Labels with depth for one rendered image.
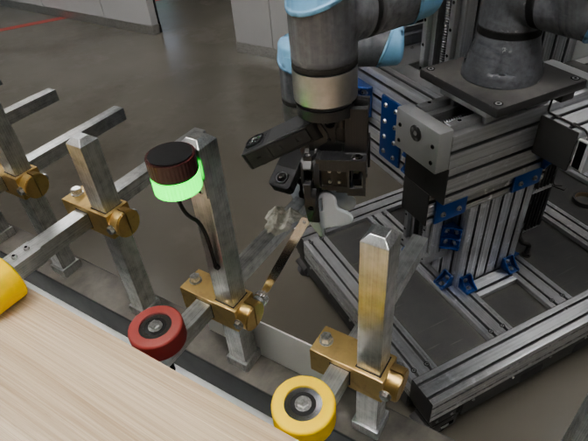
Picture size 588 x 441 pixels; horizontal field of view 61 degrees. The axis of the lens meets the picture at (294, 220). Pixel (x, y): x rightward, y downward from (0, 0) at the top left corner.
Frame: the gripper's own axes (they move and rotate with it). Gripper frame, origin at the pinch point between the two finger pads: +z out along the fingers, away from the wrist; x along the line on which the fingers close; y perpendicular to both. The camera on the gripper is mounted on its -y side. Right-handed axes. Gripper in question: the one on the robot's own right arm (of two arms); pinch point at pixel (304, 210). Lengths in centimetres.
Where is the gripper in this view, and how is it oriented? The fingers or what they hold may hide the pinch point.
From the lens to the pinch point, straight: 103.6
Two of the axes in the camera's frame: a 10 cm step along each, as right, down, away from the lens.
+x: -8.5, -2.9, 4.4
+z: 0.7, 7.6, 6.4
